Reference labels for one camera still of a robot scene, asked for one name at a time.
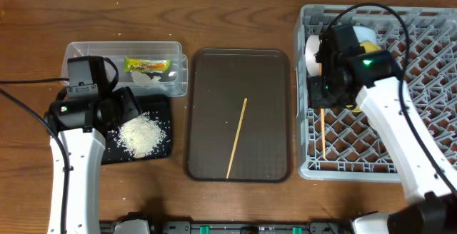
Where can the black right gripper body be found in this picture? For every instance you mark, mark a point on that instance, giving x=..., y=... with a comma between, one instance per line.
x=323, y=95

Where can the yellow round plate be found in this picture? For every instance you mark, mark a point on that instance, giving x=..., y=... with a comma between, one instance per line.
x=369, y=47

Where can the pale pink bowl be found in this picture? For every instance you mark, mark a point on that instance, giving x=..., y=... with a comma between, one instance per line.
x=311, y=49

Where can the light blue bowl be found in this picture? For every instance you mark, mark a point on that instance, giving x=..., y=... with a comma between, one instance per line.
x=365, y=34

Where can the white tissue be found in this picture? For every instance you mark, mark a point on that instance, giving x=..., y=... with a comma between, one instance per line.
x=144, y=81

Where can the green snack wrapper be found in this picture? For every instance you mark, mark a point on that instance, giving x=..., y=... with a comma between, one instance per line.
x=145, y=65

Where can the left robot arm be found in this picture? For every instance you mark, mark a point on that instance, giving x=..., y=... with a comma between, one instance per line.
x=78, y=122

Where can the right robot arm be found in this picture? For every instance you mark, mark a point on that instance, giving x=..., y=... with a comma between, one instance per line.
x=427, y=178

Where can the grey plastic dishwasher rack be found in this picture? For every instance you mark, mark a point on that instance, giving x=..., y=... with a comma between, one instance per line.
x=354, y=151

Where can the black waste tray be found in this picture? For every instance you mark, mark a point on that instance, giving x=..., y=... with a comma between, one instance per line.
x=159, y=106

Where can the dark brown serving tray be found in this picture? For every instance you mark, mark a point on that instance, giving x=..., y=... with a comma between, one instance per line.
x=220, y=80

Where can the clear plastic bin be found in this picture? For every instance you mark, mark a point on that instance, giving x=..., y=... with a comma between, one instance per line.
x=175, y=78

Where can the pile of white rice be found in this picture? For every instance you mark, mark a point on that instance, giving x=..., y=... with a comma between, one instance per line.
x=143, y=136

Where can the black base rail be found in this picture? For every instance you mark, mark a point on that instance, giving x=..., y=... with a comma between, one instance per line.
x=140, y=223

